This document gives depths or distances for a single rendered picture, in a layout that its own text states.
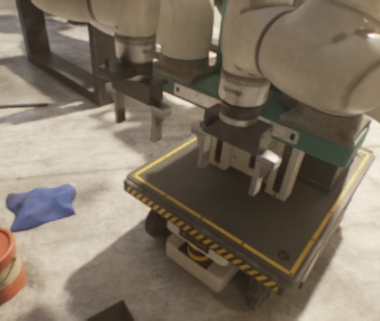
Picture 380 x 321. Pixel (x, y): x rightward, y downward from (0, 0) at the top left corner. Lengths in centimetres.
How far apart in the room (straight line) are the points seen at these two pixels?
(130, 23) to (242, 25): 27
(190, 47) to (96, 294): 91
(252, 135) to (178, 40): 46
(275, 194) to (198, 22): 65
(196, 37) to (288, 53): 56
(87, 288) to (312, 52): 113
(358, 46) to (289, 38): 9
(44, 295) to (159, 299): 41
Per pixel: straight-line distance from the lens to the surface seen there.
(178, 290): 130
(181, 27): 97
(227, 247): 102
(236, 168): 132
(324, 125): 82
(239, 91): 57
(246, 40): 51
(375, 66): 41
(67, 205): 159
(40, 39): 331
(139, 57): 74
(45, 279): 139
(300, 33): 44
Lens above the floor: 110
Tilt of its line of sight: 36 degrees down
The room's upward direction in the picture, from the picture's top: 5 degrees clockwise
